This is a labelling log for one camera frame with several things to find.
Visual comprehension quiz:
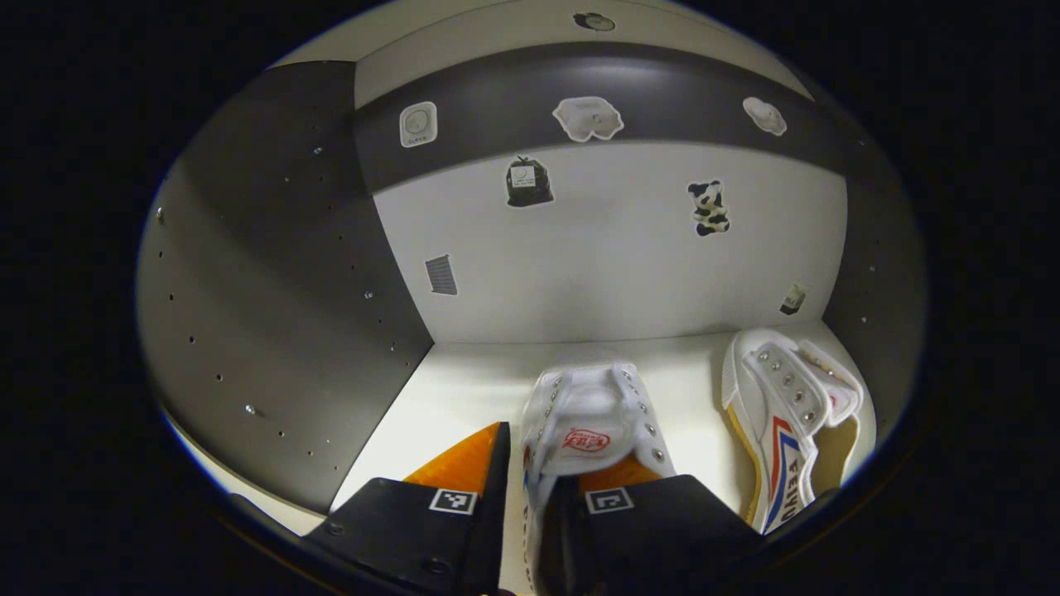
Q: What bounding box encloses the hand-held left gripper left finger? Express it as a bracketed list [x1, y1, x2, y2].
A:
[302, 421, 512, 596]

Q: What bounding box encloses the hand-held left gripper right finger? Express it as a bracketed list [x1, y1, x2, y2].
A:
[551, 454, 767, 596]

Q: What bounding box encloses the white canvas shoe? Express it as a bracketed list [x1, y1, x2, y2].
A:
[520, 362, 677, 596]
[720, 328, 866, 536]

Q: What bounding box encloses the white shoe cabinet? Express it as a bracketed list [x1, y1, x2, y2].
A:
[135, 0, 928, 539]

